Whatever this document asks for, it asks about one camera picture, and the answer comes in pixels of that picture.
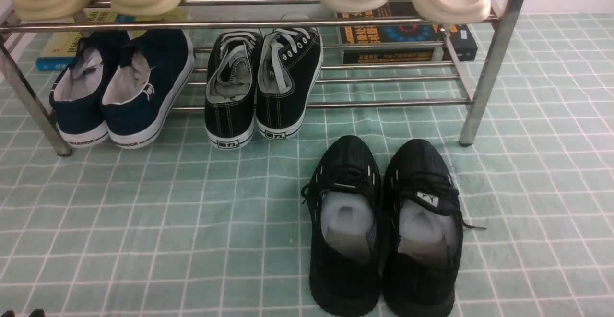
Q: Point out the navy slip-on shoe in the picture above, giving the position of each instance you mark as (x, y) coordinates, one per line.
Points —
(153, 70)
(76, 94)

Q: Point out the silver metal shoe rack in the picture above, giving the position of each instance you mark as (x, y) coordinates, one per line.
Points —
(503, 23)

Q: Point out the black knit sneaker left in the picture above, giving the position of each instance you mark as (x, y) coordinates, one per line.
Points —
(344, 202)

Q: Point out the black knit sneaker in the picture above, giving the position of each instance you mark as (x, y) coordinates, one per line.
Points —
(344, 202)
(425, 223)

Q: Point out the black canvas sneaker right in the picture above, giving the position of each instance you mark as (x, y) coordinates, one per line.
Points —
(290, 64)

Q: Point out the black canvas sneaker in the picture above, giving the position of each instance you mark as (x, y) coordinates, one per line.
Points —
(290, 64)
(232, 80)

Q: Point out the black canvas sneaker left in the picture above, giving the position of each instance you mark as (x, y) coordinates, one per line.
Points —
(232, 80)

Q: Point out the black knit sneaker right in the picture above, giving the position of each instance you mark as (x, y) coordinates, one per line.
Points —
(425, 223)

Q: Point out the green checked floor cloth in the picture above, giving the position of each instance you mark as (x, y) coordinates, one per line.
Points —
(180, 228)

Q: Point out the black book with orange text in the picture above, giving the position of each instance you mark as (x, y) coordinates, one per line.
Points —
(395, 38)

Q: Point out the yellow and blue book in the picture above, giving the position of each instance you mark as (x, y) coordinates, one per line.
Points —
(61, 47)

